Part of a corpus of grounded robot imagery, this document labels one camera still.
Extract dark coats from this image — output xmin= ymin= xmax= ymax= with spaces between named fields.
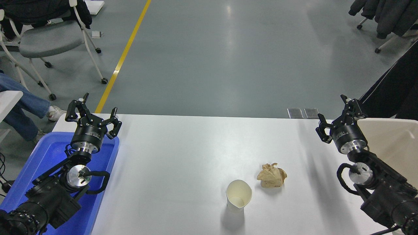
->
xmin=348 ymin=0 xmax=418 ymax=39

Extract large pale bin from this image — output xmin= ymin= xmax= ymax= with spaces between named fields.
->
xmin=358 ymin=117 xmax=418 ymax=190

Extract white wheeled chair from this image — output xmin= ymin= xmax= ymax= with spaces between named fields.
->
xmin=357 ymin=16 xmax=418 ymax=54

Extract white flat board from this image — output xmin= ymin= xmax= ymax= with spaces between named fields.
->
xmin=84 ymin=0 xmax=105 ymax=15

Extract grey chair with white frame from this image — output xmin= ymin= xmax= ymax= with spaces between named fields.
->
xmin=19 ymin=0 xmax=108 ymax=101

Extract white paper cup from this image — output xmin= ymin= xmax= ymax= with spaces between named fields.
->
xmin=226 ymin=180 xmax=252 ymax=212

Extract blue plastic tray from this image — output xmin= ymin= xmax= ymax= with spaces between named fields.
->
xmin=0 ymin=132 xmax=120 ymax=235

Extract crumpled tan paper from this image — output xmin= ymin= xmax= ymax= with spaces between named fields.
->
xmin=256 ymin=163 xmax=288 ymax=188

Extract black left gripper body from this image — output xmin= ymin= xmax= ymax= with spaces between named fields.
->
xmin=71 ymin=121 xmax=108 ymax=148

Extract black floor cables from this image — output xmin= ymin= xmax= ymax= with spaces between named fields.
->
xmin=0 ymin=152 xmax=15 ymax=194

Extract black jacket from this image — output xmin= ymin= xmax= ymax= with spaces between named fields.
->
xmin=0 ymin=0 xmax=92 ymax=30

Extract small white table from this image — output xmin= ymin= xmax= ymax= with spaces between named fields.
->
xmin=0 ymin=90 xmax=24 ymax=123

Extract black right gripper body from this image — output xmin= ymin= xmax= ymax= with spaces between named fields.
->
xmin=330 ymin=121 xmax=365 ymax=147

